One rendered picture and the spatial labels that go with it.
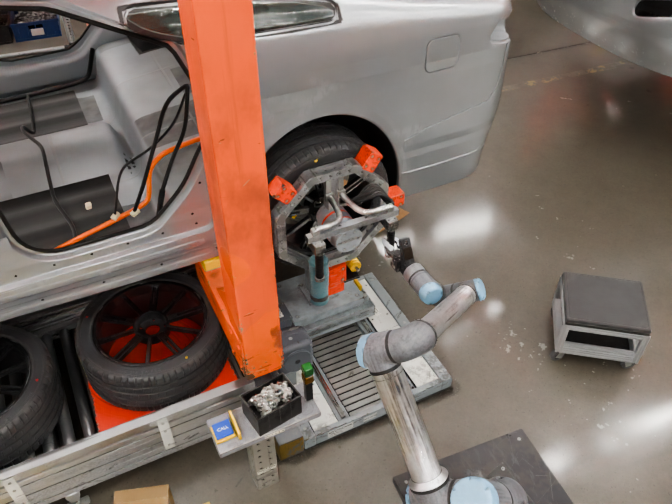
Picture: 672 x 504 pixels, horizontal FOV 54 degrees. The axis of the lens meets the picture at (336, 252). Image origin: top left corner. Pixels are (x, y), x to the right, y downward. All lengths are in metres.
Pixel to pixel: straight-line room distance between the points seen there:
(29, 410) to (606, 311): 2.62
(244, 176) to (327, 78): 0.75
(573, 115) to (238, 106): 4.00
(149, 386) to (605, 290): 2.23
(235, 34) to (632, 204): 3.46
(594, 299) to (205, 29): 2.40
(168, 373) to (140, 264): 0.47
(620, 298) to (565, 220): 1.07
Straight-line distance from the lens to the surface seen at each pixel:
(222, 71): 1.90
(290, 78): 2.62
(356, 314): 3.49
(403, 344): 2.24
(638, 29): 4.60
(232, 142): 2.01
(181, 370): 2.90
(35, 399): 2.99
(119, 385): 2.96
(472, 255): 4.11
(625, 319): 3.50
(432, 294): 2.69
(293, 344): 3.04
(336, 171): 2.79
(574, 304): 3.48
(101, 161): 3.48
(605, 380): 3.67
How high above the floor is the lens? 2.74
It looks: 43 degrees down
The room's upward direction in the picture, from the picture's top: straight up
